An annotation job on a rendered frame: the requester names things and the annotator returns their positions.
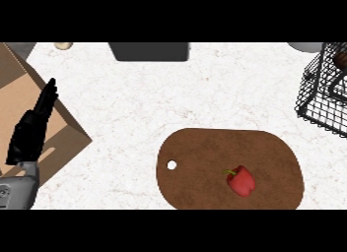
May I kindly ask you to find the open wooden drawer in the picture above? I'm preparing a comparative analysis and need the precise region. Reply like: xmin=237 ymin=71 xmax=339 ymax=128
xmin=0 ymin=41 xmax=93 ymax=188

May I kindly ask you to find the brown wooden cutting board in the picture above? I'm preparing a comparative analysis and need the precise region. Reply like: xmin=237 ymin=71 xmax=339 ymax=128
xmin=154 ymin=127 xmax=305 ymax=211

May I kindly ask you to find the small beige round object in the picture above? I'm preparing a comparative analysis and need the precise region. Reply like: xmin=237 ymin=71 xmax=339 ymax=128
xmin=52 ymin=41 xmax=74 ymax=51

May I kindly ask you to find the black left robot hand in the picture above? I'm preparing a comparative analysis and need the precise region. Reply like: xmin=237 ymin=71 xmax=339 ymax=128
xmin=4 ymin=77 xmax=59 ymax=166

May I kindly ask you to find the black wire tiered basket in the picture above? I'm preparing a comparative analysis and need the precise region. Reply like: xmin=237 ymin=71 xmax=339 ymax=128
xmin=295 ymin=41 xmax=347 ymax=146

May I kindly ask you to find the dark grey appliance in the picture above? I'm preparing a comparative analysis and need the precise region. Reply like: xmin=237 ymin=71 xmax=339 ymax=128
xmin=107 ymin=41 xmax=192 ymax=63

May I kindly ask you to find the pale grey round object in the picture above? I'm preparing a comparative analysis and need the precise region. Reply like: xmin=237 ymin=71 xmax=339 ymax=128
xmin=286 ymin=41 xmax=324 ymax=54

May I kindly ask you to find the red bell pepper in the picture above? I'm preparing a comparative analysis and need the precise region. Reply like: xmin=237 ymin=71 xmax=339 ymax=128
xmin=222 ymin=164 xmax=258 ymax=199

